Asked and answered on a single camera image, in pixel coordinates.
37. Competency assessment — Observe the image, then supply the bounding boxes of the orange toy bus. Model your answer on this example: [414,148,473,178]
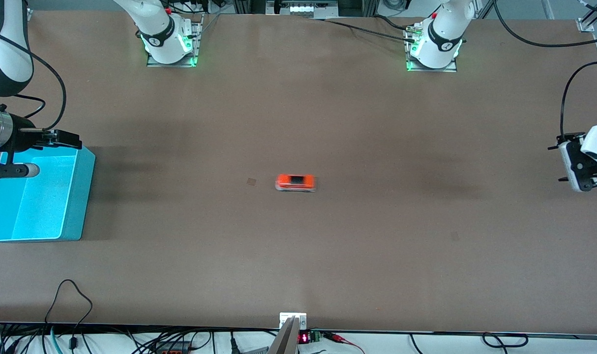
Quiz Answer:
[275,174,317,192]

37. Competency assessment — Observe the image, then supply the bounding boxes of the blue plastic box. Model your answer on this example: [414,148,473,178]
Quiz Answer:
[0,146,96,243]

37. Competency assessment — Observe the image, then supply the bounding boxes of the red clip leads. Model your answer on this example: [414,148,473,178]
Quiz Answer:
[323,332,365,354]

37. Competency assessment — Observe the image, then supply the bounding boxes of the white lit power strip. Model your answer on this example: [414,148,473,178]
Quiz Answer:
[267,0,339,16]

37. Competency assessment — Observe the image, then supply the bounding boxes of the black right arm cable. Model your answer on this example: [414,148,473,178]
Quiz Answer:
[0,30,67,132]

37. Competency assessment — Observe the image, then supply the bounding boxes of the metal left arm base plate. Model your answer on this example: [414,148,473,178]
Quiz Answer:
[406,25,458,73]

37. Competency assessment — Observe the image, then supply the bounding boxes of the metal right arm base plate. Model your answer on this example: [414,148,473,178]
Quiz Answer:
[146,14,204,68]

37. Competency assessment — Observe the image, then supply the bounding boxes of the coiled black cable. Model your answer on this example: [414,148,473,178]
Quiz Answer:
[482,332,529,349]

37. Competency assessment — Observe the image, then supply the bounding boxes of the teal cable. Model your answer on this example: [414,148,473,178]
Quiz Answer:
[49,325,64,354]

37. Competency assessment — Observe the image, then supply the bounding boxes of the looped thin black cable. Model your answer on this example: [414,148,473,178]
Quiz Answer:
[44,279,93,351]

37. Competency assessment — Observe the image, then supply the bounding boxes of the short black base cable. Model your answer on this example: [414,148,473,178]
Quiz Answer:
[373,15,419,31]

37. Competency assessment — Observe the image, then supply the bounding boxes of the long black base cable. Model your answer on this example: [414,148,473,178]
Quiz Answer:
[306,16,418,43]

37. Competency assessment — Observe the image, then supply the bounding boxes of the white mounting bracket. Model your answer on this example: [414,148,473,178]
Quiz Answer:
[279,312,307,330]

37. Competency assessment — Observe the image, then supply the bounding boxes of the grey camera mount bar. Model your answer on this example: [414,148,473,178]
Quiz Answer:
[268,317,300,354]

